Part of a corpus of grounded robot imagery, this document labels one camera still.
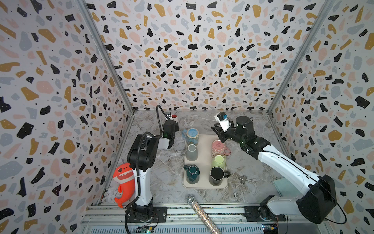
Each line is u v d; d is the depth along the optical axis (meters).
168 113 0.90
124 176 0.78
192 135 0.92
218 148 0.87
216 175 0.78
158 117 0.78
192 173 0.77
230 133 0.66
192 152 0.88
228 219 0.73
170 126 0.82
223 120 0.64
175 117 1.06
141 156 0.55
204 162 0.94
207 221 0.70
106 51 0.86
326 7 0.72
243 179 0.85
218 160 0.84
